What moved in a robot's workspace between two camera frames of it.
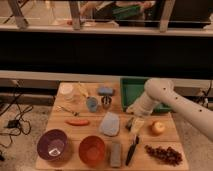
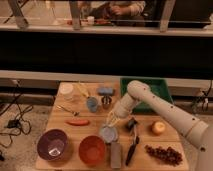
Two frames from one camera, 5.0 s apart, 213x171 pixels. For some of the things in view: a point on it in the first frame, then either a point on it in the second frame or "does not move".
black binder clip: (129, 125) does not move
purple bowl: (52, 144) does not move
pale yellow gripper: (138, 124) -> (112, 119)
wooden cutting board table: (88, 131) does not move
